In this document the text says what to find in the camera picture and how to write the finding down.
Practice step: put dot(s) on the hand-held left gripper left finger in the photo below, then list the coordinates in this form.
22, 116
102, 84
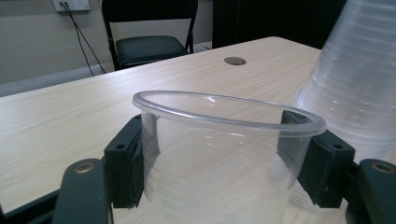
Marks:
124, 171

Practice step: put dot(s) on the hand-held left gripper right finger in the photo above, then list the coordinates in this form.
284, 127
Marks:
327, 168

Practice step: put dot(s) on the stack of clear plastic cups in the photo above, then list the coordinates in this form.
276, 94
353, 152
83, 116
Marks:
355, 87

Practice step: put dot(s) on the single clear plastic cup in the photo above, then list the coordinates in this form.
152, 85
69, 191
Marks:
218, 161

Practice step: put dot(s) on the black folding chair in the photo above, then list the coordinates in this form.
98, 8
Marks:
149, 37

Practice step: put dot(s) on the white wall socket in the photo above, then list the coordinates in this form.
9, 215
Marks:
71, 4

